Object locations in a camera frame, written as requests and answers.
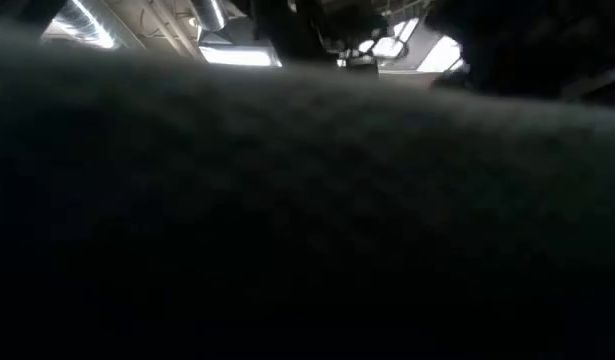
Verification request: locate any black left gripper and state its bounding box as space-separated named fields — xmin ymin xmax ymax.
xmin=251 ymin=0 xmax=388 ymax=76

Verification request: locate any light blue denim garment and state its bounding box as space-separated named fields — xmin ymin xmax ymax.
xmin=0 ymin=19 xmax=615 ymax=360

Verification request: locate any smooth silver ventilation duct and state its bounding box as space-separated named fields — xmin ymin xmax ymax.
xmin=189 ymin=0 xmax=229 ymax=32

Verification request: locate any corrugated silver ventilation duct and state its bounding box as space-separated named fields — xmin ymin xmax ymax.
xmin=41 ymin=0 xmax=121 ymax=50

